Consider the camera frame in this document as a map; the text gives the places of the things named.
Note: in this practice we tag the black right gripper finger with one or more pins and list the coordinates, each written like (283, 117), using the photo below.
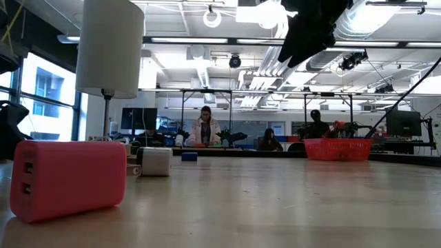
(306, 53)
(291, 44)

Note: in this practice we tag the blue rectangular block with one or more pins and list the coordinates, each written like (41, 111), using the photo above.
(189, 156)

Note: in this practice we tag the white cube charger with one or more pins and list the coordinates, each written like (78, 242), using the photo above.
(156, 162)

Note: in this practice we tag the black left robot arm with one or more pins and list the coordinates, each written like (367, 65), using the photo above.
(12, 131)

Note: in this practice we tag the black lab robot arm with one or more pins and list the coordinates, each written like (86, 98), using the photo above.
(234, 136)
(348, 128)
(182, 135)

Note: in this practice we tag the black ceiling mounted device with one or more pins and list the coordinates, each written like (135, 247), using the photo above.
(353, 60)

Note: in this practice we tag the black overhead light bar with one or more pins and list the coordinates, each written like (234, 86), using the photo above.
(234, 41)

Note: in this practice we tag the person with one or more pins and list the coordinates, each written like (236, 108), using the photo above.
(269, 139)
(317, 125)
(151, 136)
(205, 129)

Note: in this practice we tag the red plastic basket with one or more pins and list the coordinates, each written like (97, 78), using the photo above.
(338, 149)

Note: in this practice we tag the white cylinder table lamp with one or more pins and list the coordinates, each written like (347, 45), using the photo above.
(110, 51)

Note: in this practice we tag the ceiling light fixture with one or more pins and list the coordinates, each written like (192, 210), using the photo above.
(69, 38)

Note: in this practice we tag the large pink USB charger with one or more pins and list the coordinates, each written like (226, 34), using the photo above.
(69, 179)

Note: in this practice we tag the black metal rig frame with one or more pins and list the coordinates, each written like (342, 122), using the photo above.
(327, 93)
(206, 91)

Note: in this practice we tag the black ceiling dome camera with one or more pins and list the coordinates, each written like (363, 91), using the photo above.
(235, 61)

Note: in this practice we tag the black aluminium table frame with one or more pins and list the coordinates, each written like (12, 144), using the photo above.
(282, 154)

